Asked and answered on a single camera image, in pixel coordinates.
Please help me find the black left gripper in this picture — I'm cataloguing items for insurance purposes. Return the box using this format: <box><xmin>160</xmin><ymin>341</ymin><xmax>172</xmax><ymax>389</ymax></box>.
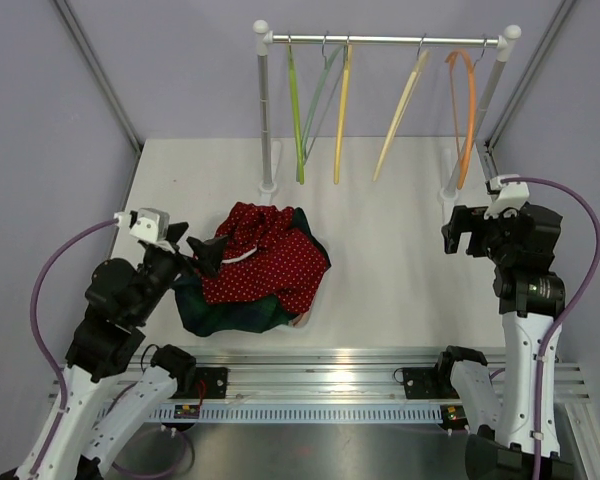
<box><xmin>132</xmin><ymin>222</ymin><xmax>228</xmax><ymax>324</ymax></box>

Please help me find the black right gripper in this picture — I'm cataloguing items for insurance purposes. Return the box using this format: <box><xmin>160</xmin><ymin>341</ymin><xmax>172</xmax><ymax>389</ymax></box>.
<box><xmin>442</xmin><ymin>205</ymin><xmax>522</xmax><ymax>267</ymax></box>

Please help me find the red polka dot skirt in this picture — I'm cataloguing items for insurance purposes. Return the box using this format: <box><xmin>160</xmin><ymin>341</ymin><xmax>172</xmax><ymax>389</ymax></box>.
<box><xmin>203</xmin><ymin>202</ymin><xmax>329</xmax><ymax>314</ymax></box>

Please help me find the dark green plaid skirt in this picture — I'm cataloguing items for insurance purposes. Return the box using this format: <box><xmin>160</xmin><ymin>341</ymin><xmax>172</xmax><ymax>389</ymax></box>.
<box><xmin>173</xmin><ymin>207</ymin><xmax>331</xmax><ymax>338</ymax></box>

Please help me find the orange plastic hanger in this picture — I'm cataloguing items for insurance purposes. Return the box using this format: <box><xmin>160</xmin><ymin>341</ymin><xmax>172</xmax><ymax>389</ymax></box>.
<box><xmin>445</xmin><ymin>48</ymin><xmax>477</xmax><ymax>190</ymax></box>

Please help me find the cream plastic hanger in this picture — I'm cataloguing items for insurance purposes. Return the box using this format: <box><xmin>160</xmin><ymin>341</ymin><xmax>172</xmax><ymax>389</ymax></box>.
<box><xmin>372</xmin><ymin>33</ymin><xmax>429</xmax><ymax>182</ymax></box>

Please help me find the lime green plastic hanger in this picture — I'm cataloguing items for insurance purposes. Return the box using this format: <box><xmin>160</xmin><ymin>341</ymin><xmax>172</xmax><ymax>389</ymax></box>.
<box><xmin>287</xmin><ymin>35</ymin><xmax>305</xmax><ymax>185</ymax></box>

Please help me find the yellow plastic hanger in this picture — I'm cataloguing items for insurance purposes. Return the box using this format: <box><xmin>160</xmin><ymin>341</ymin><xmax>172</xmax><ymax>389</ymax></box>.
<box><xmin>333</xmin><ymin>38</ymin><xmax>353</xmax><ymax>185</ymax></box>

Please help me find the pale green plastic hanger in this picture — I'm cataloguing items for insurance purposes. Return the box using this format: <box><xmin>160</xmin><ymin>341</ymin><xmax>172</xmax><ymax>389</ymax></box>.
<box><xmin>302</xmin><ymin>45</ymin><xmax>347</xmax><ymax>164</ymax></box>

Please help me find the orange floral white skirt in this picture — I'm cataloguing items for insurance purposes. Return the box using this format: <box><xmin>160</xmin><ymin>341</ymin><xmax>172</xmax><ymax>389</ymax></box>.
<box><xmin>289</xmin><ymin>308</ymin><xmax>313</xmax><ymax>328</ymax></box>

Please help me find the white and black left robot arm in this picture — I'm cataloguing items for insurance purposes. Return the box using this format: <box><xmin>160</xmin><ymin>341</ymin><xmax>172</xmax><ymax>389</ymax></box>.
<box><xmin>1</xmin><ymin>218</ymin><xmax>228</xmax><ymax>479</ymax></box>

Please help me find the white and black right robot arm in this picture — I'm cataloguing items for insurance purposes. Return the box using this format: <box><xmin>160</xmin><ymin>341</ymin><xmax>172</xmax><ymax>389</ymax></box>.
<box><xmin>394</xmin><ymin>203</ymin><xmax>575</xmax><ymax>479</ymax></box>

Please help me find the white plastic mesh basket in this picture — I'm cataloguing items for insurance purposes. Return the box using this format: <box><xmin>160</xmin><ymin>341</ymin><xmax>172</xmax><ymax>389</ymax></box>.
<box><xmin>286</xmin><ymin>237</ymin><xmax>332</xmax><ymax>330</ymax></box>

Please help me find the metal clothes rack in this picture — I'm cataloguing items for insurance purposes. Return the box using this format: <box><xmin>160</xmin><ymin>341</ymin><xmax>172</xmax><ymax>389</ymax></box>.
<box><xmin>253</xmin><ymin>20</ymin><xmax>521</xmax><ymax>205</ymax></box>

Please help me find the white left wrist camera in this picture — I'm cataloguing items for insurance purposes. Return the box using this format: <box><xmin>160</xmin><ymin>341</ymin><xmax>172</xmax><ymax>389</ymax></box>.
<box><xmin>113</xmin><ymin>208</ymin><xmax>175</xmax><ymax>252</ymax></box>

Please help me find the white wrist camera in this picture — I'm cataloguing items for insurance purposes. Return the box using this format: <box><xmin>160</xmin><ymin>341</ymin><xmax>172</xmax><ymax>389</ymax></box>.
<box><xmin>113</xmin><ymin>208</ymin><xmax>175</xmax><ymax>252</ymax></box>
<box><xmin>484</xmin><ymin>175</ymin><xmax>529</xmax><ymax>220</ymax></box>

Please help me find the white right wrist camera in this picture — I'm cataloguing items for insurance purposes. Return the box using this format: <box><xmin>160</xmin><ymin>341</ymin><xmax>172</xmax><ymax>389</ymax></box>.
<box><xmin>484</xmin><ymin>175</ymin><xmax>529</xmax><ymax>220</ymax></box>

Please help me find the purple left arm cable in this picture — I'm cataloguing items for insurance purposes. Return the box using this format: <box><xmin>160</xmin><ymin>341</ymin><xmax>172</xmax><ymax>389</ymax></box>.
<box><xmin>14</xmin><ymin>215</ymin><xmax>191</xmax><ymax>480</ymax></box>

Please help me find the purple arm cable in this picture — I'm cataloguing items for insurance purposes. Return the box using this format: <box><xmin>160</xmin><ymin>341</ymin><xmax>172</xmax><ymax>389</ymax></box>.
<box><xmin>499</xmin><ymin>175</ymin><xmax>600</xmax><ymax>480</ymax></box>
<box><xmin>14</xmin><ymin>215</ymin><xmax>191</xmax><ymax>480</ymax></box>

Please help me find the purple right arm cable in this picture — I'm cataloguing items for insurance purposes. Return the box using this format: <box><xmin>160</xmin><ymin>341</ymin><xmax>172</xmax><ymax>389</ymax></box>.
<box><xmin>499</xmin><ymin>175</ymin><xmax>600</xmax><ymax>480</ymax></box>

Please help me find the aluminium mounting rail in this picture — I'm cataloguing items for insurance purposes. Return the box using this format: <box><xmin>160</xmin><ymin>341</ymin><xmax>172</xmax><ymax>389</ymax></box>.
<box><xmin>49</xmin><ymin>349</ymin><xmax>591</xmax><ymax>426</ymax></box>

